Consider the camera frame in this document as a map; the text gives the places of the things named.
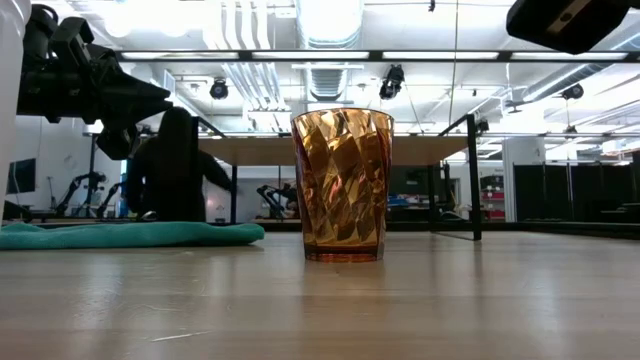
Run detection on teal cloth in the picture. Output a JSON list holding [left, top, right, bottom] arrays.
[[0, 221, 266, 251]]

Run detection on white ceramic mug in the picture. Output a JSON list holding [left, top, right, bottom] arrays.
[[0, 0, 33, 221]]

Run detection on amber faceted plastic cup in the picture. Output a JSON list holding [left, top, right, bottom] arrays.
[[290, 107, 395, 264]]

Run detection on wooden shelf with black legs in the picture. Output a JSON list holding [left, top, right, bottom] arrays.
[[192, 113, 484, 242]]

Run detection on black wall monitor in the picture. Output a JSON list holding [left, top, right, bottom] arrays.
[[5, 157, 38, 196]]

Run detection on black overhead beam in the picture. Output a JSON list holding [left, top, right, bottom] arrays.
[[113, 49, 640, 64]]

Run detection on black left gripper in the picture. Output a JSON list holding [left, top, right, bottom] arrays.
[[16, 3, 174, 162]]

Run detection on black partition panels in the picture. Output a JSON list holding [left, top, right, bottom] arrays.
[[513, 161, 640, 224]]

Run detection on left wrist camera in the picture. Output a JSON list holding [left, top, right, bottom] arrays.
[[48, 16, 97, 51]]

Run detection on person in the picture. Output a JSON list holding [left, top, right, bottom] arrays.
[[125, 106, 235, 224]]

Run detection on red storage rack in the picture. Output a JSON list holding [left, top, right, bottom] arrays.
[[480, 174, 506, 222]]

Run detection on silver ceiling air duct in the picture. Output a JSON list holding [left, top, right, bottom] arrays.
[[294, 0, 366, 104]]

